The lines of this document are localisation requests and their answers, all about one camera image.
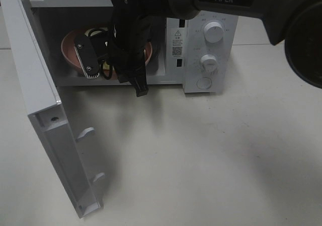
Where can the sandwich with lettuce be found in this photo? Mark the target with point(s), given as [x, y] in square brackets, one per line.
[99, 39]

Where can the pink round plate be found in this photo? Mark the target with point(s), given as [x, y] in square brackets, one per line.
[70, 56]

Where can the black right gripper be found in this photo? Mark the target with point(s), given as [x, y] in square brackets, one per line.
[128, 35]

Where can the upper white power knob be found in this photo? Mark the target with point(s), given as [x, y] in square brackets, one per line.
[213, 32]

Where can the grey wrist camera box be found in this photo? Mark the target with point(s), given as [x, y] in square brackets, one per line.
[86, 56]

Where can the round door release button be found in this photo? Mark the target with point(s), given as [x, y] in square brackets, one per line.
[204, 83]

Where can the white microwave oven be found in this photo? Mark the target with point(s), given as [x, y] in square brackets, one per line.
[177, 44]

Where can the white microwave door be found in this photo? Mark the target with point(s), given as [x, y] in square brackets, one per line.
[45, 109]

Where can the lower white timer knob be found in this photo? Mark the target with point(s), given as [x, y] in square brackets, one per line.
[208, 63]

